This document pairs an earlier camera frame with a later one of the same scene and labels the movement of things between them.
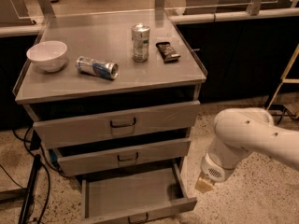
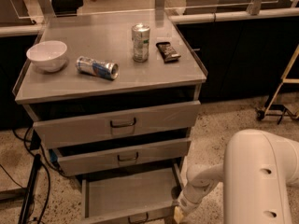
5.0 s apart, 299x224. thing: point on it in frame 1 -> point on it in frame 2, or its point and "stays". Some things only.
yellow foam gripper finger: (203, 186) -> (177, 215)
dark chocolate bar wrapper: (167, 52) stays
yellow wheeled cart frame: (280, 109) stays
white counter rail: (254, 14) stays
